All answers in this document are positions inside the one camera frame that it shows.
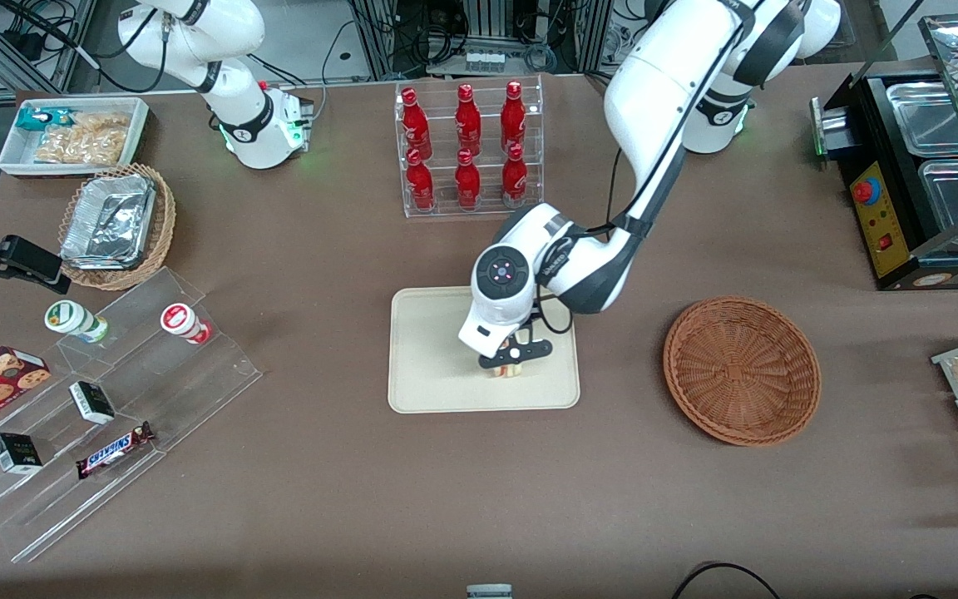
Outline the teal snack packet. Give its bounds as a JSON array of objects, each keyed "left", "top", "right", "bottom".
[{"left": 17, "top": 106, "right": 77, "bottom": 132}]

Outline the clear acrylic stepped display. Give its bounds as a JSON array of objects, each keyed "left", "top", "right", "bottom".
[{"left": 0, "top": 266, "right": 264, "bottom": 564}]

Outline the white power strip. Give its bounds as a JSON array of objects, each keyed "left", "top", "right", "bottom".
[{"left": 464, "top": 46, "right": 530, "bottom": 72}]

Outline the round brown wicker basket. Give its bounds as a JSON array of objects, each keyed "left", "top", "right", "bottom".
[{"left": 664, "top": 297, "right": 822, "bottom": 448}]

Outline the white rectangular snack tray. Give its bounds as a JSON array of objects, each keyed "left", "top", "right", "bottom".
[{"left": 0, "top": 97, "right": 150, "bottom": 178}]

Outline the black floor cable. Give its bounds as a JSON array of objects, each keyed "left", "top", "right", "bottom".
[{"left": 670, "top": 562, "right": 783, "bottom": 599}]

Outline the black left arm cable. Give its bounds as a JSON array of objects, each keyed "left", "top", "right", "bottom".
[{"left": 529, "top": 146, "right": 625, "bottom": 335}]

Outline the stack of foil trays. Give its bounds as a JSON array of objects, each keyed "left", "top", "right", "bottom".
[{"left": 61, "top": 173, "right": 156, "bottom": 271}]

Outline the clear acrylic bottle rack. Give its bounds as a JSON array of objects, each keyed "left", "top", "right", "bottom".
[{"left": 396, "top": 75, "right": 545, "bottom": 219}]

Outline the small black box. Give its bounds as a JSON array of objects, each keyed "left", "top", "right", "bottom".
[
  {"left": 0, "top": 433, "right": 44, "bottom": 476},
  {"left": 69, "top": 381, "right": 116, "bottom": 426}
]

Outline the wicker basket with foil trays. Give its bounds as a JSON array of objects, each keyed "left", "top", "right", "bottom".
[{"left": 57, "top": 163, "right": 177, "bottom": 291}]

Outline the red cola bottle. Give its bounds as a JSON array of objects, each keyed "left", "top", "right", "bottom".
[
  {"left": 406, "top": 150, "right": 436, "bottom": 210},
  {"left": 501, "top": 143, "right": 529, "bottom": 206},
  {"left": 454, "top": 83, "right": 483, "bottom": 157},
  {"left": 501, "top": 80, "right": 527, "bottom": 155},
  {"left": 454, "top": 148, "right": 482, "bottom": 209},
  {"left": 400, "top": 87, "right": 432, "bottom": 159}
]

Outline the beige plastic tray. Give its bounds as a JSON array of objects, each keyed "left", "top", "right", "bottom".
[{"left": 388, "top": 287, "right": 581, "bottom": 414}]

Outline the black food warmer machine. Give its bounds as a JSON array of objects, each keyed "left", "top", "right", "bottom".
[{"left": 810, "top": 0, "right": 958, "bottom": 292}]

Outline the green lid yogurt cup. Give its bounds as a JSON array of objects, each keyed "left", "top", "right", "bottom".
[{"left": 45, "top": 299, "right": 110, "bottom": 344}]

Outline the red lid yogurt cup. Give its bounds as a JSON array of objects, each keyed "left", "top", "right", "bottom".
[{"left": 160, "top": 303, "right": 213, "bottom": 346}]

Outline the clear bag of chips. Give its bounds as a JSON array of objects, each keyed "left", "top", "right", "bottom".
[{"left": 34, "top": 112, "right": 131, "bottom": 166}]

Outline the snickers chocolate bar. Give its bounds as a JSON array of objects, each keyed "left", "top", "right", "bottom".
[{"left": 76, "top": 422, "right": 156, "bottom": 480}]

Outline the aluminium frame rack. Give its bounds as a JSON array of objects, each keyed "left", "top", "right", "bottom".
[{"left": 348, "top": 0, "right": 615, "bottom": 81}]

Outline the grey arm base connector box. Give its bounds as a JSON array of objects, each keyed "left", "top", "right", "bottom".
[{"left": 278, "top": 87, "right": 315, "bottom": 152}]

